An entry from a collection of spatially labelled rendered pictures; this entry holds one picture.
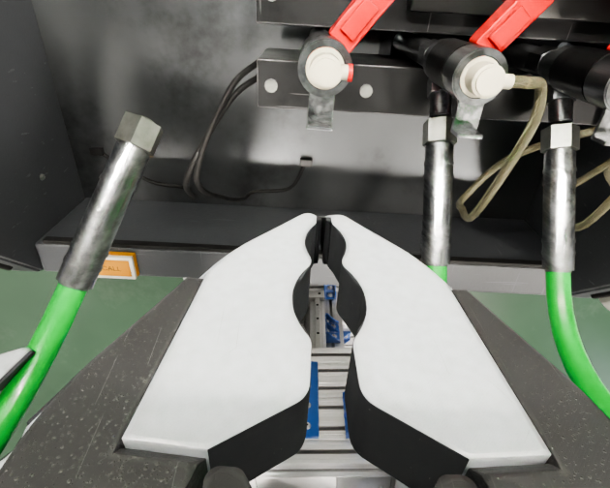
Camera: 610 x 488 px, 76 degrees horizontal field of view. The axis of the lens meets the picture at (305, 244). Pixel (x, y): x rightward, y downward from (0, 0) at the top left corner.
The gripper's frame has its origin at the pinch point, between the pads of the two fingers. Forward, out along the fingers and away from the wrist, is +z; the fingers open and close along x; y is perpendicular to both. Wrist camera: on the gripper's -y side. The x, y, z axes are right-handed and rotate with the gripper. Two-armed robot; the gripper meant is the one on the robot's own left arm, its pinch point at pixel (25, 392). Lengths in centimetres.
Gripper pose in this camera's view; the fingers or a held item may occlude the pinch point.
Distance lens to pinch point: 22.8
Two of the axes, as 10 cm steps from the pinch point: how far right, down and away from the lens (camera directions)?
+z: 5.7, -7.4, 3.6
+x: 7.6, 6.4, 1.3
